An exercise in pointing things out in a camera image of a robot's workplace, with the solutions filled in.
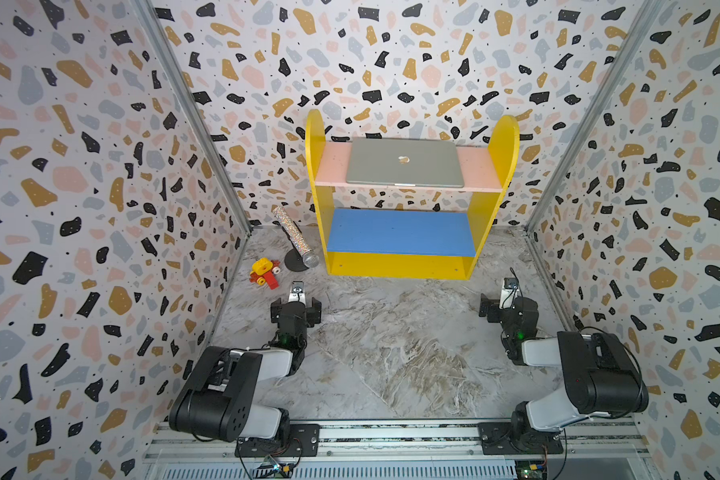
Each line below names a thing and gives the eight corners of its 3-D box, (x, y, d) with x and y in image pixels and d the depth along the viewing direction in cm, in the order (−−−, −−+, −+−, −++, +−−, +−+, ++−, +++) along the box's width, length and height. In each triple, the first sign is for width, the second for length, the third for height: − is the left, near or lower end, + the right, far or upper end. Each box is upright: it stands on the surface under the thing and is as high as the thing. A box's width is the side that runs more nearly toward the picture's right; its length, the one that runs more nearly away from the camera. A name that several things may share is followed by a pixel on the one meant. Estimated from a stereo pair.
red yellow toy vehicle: (251, 283, 107) (246, 273, 102) (264, 265, 112) (259, 255, 107) (275, 290, 105) (270, 280, 100) (287, 272, 110) (283, 262, 105)
